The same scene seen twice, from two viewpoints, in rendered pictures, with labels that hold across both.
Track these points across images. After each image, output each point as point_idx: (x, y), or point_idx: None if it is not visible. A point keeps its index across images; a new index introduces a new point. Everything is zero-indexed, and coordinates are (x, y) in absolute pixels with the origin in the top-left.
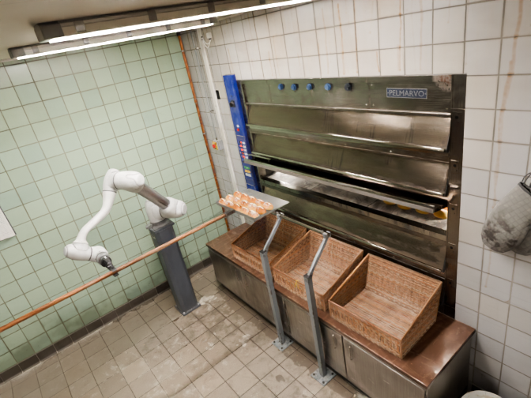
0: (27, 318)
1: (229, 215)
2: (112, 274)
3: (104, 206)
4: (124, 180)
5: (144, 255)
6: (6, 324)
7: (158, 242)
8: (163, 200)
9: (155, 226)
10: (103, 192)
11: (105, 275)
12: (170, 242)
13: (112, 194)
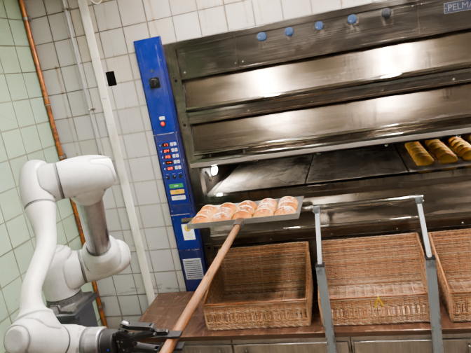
0: None
1: (242, 227)
2: (174, 346)
3: (47, 233)
4: (88, 169)
5: (196, 299)
6: None
7: None
8: (108, 233)
9: (68, 305)
10: (32, 205)
11: (167, 349)
12: (212, 272)
13: (54, 208)
